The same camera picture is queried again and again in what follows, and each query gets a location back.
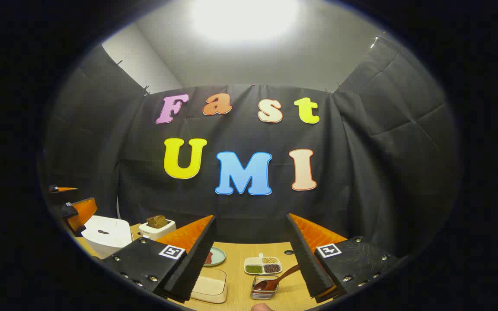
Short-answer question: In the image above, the black backdrop cloth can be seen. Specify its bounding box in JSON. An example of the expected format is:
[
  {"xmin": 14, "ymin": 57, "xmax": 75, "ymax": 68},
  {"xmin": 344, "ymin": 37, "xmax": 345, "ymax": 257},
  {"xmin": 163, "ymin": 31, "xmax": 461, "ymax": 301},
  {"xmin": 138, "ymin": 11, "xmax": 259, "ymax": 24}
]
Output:
[{"xmin": 44, "ymin": 37, "xmax": 461, "ymax": 260}]

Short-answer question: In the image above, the white divided dish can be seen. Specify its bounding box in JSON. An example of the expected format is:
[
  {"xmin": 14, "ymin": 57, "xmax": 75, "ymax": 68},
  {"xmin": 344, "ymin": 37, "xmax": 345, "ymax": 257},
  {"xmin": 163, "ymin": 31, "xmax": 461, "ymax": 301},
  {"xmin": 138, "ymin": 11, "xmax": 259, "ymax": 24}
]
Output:
[{"xmin": 244, "ymin": 253, "xmax": 283, "ymax": 276}]

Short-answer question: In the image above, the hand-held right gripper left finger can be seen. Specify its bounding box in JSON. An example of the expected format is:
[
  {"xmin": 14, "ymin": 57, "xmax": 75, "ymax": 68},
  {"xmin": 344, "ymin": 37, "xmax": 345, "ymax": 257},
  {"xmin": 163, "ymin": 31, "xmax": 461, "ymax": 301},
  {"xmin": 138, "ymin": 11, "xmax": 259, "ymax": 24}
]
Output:
[{"xmin": 102, "ymin": 215, "xmax": 217, "ymax": 303}]

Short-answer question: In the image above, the light green plate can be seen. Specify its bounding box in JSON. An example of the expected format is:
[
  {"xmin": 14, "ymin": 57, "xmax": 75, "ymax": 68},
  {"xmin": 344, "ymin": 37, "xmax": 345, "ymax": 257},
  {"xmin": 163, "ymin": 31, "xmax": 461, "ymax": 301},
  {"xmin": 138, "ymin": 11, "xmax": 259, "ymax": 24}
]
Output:
[{"xmin": 203, "ymin": 247, "xmax": 227, "ymax": 267}]

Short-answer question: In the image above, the wire chopstick holder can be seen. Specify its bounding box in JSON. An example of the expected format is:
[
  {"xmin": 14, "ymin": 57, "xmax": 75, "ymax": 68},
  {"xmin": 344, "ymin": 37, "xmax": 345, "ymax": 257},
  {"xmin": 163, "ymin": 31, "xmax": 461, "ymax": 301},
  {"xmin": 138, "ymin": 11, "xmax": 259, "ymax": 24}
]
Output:
[{"xmin": 250, "ymin": 275, "xmax": 279, "ymax": 300}]

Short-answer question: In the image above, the white rice cooker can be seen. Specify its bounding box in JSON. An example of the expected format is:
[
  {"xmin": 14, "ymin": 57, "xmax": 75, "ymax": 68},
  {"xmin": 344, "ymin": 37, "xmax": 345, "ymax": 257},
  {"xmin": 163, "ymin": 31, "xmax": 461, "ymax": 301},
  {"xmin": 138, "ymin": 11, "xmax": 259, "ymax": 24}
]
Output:
[{"xmin": 81, "ymin": 215, "xmax": 134, "ymax": 260}]

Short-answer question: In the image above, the clear glass container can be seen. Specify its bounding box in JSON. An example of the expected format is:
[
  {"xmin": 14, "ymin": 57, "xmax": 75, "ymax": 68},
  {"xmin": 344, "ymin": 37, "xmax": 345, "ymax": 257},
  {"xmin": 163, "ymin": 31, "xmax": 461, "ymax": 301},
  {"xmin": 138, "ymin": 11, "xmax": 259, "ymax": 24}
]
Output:
[{"xmin": 190, "ymin": 268, "xmax": 228, "ymax": 304}]

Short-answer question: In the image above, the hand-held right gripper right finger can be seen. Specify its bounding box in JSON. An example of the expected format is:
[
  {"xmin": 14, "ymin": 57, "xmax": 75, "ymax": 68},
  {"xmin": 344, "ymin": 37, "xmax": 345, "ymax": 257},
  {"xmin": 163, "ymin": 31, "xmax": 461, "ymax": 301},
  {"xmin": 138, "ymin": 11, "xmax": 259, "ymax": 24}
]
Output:
[{"xmin": 286, "ymin": 213, "xmax": 401, "ymax": 303}]

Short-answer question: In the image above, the white toaster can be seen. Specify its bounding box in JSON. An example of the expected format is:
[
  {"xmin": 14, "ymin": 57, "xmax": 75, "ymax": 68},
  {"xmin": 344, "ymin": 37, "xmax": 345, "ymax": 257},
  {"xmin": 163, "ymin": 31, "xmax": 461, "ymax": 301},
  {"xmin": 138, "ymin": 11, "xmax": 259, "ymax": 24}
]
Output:
[{"xmin": 139, "ymin": 219, "xmax": 177, "ymax": 241}]

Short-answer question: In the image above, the brown wooden spoon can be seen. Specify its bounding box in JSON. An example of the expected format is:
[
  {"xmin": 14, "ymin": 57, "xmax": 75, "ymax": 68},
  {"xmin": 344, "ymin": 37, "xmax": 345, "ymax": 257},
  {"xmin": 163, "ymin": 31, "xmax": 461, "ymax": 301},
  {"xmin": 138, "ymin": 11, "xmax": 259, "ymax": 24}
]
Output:
[{"xmin": 253, "ymin": 264, "xmax": 300, "ymax": 292}]

